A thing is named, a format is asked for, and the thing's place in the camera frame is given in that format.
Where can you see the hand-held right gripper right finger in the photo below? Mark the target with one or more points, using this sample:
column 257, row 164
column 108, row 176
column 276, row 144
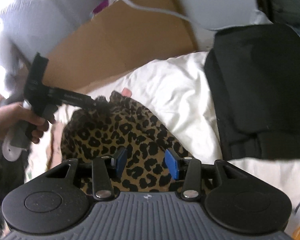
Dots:
column 172, row 163

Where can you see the folded black garment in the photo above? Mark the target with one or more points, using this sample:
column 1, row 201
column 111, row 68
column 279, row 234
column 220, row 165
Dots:
column 260, row 92

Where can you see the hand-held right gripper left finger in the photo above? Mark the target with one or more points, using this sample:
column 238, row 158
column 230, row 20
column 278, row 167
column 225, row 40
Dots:
column 121, row 162

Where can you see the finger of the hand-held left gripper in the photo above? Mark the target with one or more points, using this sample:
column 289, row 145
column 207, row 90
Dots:
column 72, row 97

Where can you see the brown cardboard sheet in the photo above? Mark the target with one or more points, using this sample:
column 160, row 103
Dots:
column 120, row 42

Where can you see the leopard print garment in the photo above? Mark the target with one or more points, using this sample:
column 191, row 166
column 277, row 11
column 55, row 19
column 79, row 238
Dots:
column 130, row 132

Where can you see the grey upright panel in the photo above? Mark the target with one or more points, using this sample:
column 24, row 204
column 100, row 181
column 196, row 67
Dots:
column 35, row 17

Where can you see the person's left hand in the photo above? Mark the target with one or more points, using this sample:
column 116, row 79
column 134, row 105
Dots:
column 17, row 121

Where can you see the white bear print bedsheet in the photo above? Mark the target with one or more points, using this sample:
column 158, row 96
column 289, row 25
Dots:
column 180, row 87

